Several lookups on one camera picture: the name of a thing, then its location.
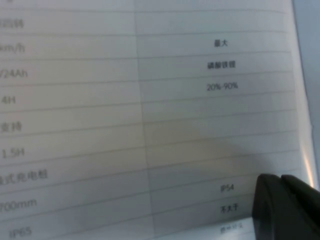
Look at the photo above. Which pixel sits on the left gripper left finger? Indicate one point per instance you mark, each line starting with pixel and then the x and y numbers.
pixel 272 215

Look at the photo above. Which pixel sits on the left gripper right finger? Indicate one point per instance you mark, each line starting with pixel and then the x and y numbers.
pixel 308 215

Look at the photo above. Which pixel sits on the white product catalogue book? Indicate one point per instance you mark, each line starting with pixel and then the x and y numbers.
pixel 125 112

